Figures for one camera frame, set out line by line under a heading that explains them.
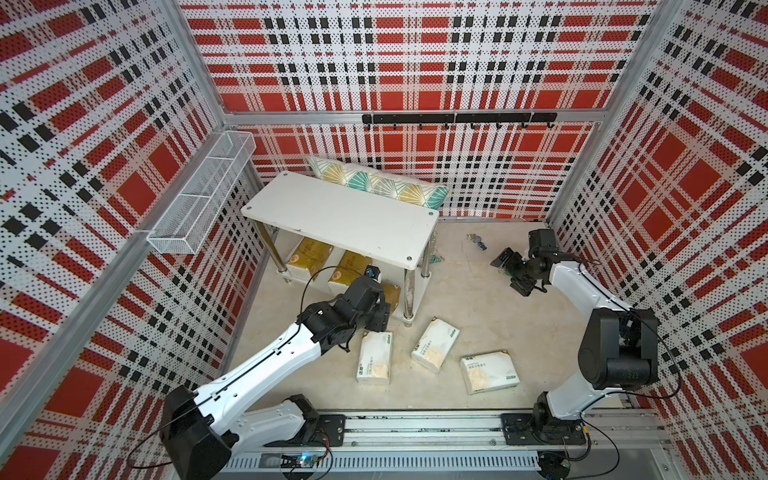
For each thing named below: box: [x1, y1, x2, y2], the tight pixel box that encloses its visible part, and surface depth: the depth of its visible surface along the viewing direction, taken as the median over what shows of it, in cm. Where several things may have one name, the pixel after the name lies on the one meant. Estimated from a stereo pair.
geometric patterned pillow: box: [307, 157, 449, 209], surface depth 83 cm
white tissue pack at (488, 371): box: [460, 350, 521, 395], surface depth 80 cm
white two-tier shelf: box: [241, 171, 440, 323], surface depth 82 cm
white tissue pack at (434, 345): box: [411, 316, 460, 374], surface depth 85 cm
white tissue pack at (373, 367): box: [356, 330, 393, 385], surface depth 83 cm
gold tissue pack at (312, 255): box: [288, 236, 334, 281], surface depth 95 cm
